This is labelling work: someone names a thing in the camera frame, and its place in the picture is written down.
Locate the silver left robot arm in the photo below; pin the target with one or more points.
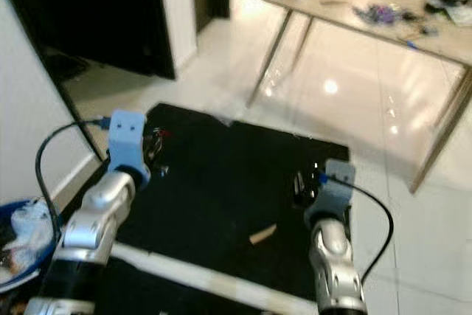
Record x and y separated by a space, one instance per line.
92 230

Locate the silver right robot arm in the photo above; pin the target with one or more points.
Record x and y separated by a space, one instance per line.
335 263

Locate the white crumpled rubbish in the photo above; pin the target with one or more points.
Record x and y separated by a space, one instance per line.
33 230

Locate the blue rubbish bin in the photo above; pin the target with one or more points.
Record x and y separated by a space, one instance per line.
7 212

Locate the brown cardboard scrap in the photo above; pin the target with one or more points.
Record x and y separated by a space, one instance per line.
262 234

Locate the black floor mat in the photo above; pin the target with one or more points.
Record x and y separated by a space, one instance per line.
228 175

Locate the wooden table with metal legs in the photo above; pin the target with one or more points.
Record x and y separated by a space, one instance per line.
346 16

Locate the crushed blue drink can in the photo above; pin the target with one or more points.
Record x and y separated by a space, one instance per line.
381 13

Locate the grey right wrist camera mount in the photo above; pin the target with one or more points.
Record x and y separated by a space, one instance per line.
335 189

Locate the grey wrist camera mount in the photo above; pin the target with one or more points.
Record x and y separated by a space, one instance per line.
127 138
335 189

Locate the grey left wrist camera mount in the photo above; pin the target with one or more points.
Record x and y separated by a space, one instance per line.
127 138

